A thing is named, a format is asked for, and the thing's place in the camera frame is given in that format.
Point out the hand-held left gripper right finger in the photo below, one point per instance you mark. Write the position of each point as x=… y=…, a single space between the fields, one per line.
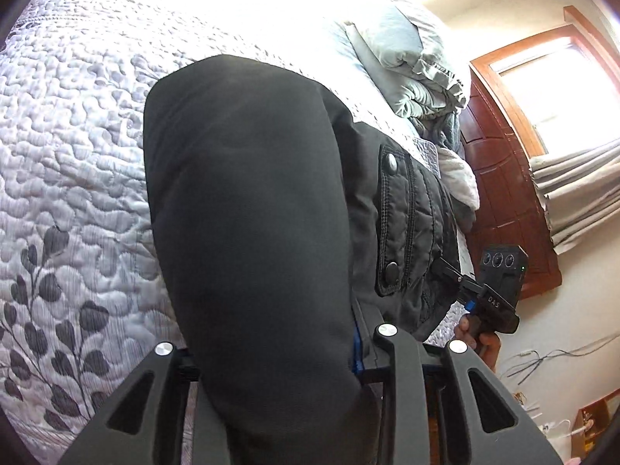
x=357 y=353

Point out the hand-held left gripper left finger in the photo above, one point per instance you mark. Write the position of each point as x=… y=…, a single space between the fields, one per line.
x=160 y=373

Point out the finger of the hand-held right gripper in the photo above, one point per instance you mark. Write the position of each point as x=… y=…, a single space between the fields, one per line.
x=450 y=270
x=470 y=302

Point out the black quilted jacket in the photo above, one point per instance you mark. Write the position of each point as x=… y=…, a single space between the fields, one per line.
x=242 y=203

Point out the person's right hand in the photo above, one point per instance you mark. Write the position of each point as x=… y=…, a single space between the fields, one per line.
x=490 y=348

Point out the red-brown wooden headboard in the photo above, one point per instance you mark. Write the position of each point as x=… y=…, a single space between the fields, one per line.
x=513 y=193

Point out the white cloth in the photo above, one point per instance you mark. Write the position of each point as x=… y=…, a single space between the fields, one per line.
x=460 y=179

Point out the grey pleated curtain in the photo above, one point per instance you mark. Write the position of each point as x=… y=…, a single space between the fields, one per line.
x=576 y=193

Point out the grey-blue blanket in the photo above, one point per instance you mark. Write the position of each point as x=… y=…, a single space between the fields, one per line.
x=441 y=131

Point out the open cardboard box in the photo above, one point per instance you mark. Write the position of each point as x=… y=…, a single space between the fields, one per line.
x=598 y=416

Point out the wooden framed window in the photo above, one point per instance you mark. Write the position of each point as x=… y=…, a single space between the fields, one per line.
x=542 y=77

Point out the pale blue pillows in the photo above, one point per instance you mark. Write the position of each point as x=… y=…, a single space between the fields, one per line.
x=411 y=63

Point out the grey leaf-print quilted bedspread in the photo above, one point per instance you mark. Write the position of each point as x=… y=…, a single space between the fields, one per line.
x=72 y=131

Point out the light bed sheet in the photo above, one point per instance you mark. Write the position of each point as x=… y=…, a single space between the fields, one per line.
x=290 y=9

